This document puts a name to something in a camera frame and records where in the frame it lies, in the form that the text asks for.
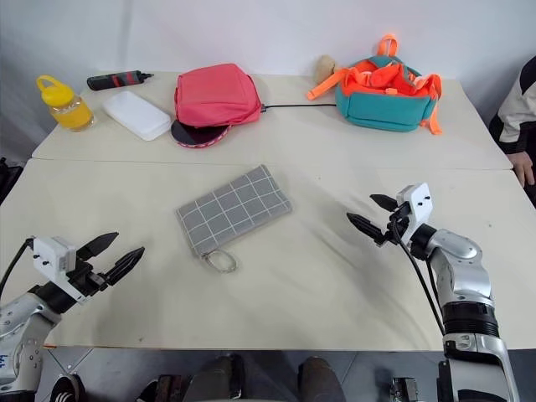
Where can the beige plush toy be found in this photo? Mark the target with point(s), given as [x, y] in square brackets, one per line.
[324, 67]

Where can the pink fabric bag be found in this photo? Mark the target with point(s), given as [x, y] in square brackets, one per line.
[215, 94]

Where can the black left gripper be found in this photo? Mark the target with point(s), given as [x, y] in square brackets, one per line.
[90, 280]

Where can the yellow-capped bottle of orange liquid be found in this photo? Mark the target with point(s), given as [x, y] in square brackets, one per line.
[67, 106]

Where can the white plastic box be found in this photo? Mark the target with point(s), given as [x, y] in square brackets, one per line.
[136, 114]

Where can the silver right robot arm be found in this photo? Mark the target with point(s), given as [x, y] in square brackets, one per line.
[465, 285]

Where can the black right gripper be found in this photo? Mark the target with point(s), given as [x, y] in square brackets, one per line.
[387, 236]

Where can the person in black white jacket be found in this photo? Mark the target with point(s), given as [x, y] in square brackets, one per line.
[517, 104]

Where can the bystander bare hand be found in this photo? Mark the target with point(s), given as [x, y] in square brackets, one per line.
[527, 167]

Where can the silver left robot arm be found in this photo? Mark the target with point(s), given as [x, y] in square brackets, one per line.
[19, 326]

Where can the black red marker tool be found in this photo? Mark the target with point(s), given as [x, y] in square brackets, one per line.
[117, 79]

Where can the brown object on floor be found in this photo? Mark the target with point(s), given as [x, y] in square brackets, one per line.
[165, 389]

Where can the dark rounded shape under table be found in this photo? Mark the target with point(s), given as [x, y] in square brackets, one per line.
[320, 381]

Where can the teal and orange backpack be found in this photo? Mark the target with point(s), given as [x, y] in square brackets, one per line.
[385, 94]

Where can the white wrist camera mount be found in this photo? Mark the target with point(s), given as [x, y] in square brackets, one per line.
[419, 203]
[52, 255]

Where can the dark round disc pink rim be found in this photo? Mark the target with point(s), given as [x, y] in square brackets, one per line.
[197, 135]

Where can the black and white shoe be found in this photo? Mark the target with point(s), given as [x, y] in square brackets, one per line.
[67, 389]

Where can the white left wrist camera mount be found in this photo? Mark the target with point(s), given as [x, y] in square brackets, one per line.
[52, 255]

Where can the beige patterned pouch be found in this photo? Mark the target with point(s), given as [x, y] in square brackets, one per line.
[234, 211]

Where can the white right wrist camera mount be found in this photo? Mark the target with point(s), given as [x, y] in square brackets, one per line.
[419, 203]

